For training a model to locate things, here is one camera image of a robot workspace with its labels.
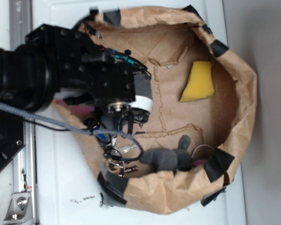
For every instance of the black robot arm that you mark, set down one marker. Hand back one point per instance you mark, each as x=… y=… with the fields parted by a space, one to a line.
x=18 y=80

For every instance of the dark red cloth piece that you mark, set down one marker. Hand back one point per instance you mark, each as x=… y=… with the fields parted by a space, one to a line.
x=199 y=162

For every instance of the aluminium frame rail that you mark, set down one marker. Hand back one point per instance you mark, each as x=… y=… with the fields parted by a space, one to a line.
x=24 y=165

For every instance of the yellow sponge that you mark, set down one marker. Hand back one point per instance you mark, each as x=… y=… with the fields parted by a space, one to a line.
x=199 y=84

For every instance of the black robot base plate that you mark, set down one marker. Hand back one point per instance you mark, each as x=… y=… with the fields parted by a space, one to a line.
x=12 y=137

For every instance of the silver key bunch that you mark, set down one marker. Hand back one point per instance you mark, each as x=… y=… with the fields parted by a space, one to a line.
x=114 y=162

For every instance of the grey plush mouse toy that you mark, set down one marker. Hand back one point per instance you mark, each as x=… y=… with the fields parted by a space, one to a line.
x=163 y=159

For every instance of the metal corner bracket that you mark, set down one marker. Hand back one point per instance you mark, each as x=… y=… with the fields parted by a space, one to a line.
x=20 y=209

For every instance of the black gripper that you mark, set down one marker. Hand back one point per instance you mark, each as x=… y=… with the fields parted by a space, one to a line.
x=70 y=66

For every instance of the brown paper bag bin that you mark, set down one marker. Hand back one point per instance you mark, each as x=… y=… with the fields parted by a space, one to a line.
x=169 y=41

